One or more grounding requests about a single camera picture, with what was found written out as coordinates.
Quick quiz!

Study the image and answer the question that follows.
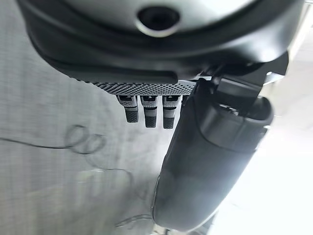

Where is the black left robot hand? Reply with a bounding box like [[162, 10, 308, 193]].
[[16, 0, 308, 232]]

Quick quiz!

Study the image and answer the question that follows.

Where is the thin black cable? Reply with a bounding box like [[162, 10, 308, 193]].
[[0, 124, 162, 228]]

